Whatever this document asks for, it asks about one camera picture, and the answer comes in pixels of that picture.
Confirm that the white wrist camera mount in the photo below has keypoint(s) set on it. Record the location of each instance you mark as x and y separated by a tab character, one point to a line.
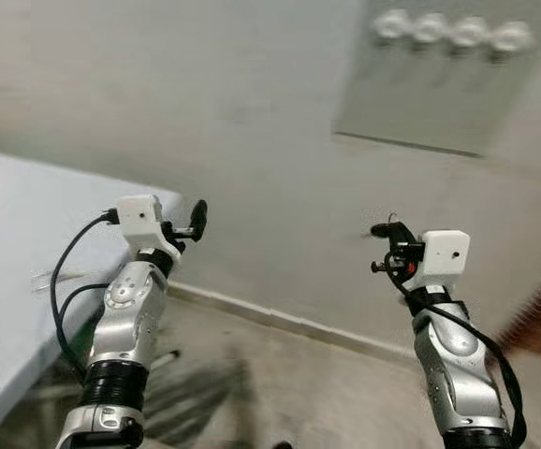
144	217
444	254

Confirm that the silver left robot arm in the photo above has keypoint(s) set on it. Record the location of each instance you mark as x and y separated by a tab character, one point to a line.
125	323

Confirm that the grey hook board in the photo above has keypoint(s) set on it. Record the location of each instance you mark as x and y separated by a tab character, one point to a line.
420	98

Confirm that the white baseboard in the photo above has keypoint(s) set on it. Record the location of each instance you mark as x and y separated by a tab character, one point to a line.
289	320

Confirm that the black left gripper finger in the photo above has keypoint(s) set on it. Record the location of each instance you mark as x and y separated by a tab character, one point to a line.
198	217

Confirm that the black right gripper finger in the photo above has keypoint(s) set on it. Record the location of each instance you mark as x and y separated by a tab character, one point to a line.
383	267
383	229

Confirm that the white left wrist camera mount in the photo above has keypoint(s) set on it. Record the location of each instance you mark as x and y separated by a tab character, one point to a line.
144	217

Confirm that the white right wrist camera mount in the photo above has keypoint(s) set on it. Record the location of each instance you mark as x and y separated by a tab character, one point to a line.
444	254

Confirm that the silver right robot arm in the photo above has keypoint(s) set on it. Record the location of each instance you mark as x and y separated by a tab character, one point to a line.
453	363

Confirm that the white round wall hook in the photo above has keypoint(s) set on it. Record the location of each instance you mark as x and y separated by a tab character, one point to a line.
430	28
512	37
392	23
469	32

